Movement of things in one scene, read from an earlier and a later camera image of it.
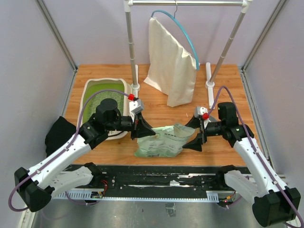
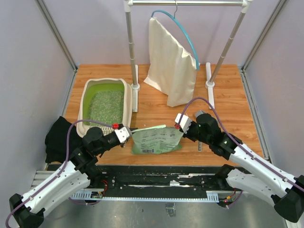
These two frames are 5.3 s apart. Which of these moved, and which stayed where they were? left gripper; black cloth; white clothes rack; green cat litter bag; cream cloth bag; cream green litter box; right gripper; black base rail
Moved: right gripper; green cat litter bag; left gripper
Stayed: white clothes rack; cream green litter box; black cloth; cream cloth bag; black base rail
